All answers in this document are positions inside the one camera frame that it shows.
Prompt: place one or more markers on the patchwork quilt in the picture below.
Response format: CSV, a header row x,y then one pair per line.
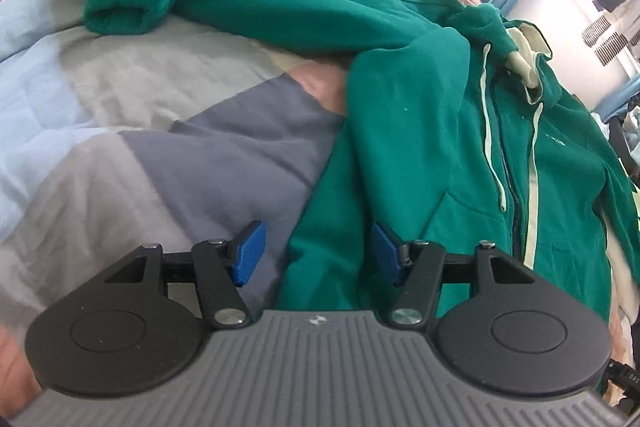
x,y
100,82

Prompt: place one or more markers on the green hoodie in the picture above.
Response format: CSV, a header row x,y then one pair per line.
x,y
425,107

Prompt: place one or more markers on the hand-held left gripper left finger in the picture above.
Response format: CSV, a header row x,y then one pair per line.
x,y
250,252

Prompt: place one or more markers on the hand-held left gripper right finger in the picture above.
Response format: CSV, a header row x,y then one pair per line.
x,y
387,252

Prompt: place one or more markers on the striped hanging shirt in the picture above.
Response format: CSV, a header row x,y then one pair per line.
x,y
607,39

